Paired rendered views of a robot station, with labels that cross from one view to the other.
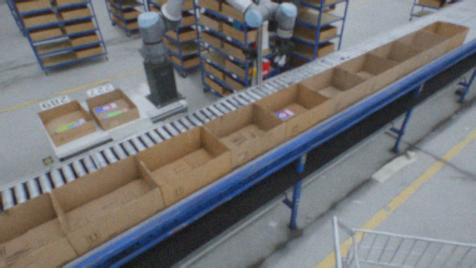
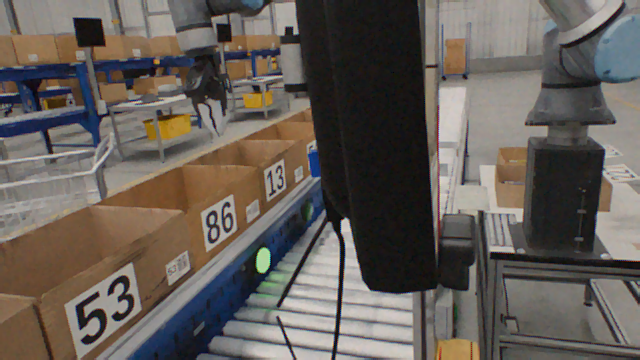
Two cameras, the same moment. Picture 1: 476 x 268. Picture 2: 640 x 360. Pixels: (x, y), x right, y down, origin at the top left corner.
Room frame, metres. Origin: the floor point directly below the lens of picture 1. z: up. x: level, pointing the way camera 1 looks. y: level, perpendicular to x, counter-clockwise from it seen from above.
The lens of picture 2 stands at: (2.86, -0.73, 1.41)
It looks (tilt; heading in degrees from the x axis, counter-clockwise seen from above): 17 degrees down; 145
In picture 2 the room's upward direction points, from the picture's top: 4 degrees counter-clockwise
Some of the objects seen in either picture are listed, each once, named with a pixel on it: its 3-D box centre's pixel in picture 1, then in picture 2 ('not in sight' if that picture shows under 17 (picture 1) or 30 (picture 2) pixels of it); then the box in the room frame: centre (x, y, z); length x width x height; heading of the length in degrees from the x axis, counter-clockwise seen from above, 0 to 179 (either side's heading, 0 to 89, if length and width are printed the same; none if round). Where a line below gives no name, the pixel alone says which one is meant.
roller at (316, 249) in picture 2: (221, 124); (361, 256); (1.83, 0.12, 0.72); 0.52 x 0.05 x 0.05; 36
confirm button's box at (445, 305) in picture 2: not in sight; (445, 312); (2.43, -0.19, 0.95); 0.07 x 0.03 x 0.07; 126
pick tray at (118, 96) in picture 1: (112, 108); (547, 185); (1.99, 0.97, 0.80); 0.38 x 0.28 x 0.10; 36
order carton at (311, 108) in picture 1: (291, 111); (187, 211); (1.61, -0.36, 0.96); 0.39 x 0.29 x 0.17; 126
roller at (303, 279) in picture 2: (241, 115); (346, 286); (1.94, -0.04, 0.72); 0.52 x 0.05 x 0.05; 36
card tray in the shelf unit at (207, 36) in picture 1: (221, 36); not in sight; (3.53, 0.15, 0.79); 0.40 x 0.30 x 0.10; 37
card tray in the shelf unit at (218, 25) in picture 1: (219, 19); not in sight; (3.53, 0.15, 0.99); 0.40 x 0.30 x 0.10; 34
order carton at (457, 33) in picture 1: (440, 37); not in sight; (2.76, -1.95, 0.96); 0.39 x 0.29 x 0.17; 127
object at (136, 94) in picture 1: (115, 112); (560, 203); (2.05, 0.98, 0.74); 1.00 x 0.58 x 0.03; 127
